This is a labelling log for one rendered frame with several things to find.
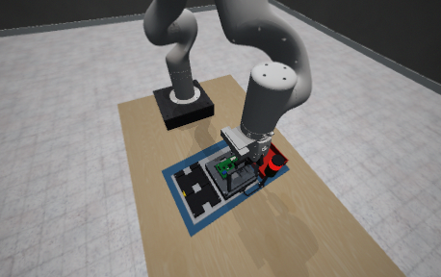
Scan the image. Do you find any red bin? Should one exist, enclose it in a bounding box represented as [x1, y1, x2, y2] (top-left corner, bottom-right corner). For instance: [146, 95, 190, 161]
[258, 143, 288, 179]

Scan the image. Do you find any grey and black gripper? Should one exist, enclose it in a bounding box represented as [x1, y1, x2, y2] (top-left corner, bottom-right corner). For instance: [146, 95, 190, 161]
[245, 136, 272, 166]

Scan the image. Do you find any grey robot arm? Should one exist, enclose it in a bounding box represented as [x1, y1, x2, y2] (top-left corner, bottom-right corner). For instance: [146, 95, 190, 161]
[143, 0, 312, 160]

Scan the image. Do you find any green circuit board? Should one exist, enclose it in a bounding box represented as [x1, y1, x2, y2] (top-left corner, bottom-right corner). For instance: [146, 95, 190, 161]
[215, 155, 238, 179]

